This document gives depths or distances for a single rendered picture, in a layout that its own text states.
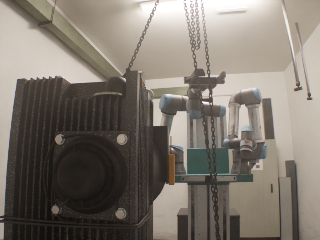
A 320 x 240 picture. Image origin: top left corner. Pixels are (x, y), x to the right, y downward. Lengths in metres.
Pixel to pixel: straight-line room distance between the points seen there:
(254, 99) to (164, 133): 0.78
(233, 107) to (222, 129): 0.30
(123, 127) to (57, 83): 0.31
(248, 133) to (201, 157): 0.56
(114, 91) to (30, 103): 0.34
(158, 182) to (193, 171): 0.77
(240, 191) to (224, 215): 1.84
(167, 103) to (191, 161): 0.59
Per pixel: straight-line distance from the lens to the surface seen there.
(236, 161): 1.45
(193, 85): 1.12
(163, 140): 1.30
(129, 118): 0.77
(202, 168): 1.92
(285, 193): 3.97
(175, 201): 4.09
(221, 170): 1.93
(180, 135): 4.07
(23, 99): 0.98
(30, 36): 2.29
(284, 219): 4.03
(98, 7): 2.64
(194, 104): 1.25
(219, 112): 1.31
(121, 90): 0.81
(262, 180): 3.87
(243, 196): 3.84
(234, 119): 1.72
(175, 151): 1.79
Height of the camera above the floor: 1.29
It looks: 11 degrees up
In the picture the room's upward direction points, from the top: straight up
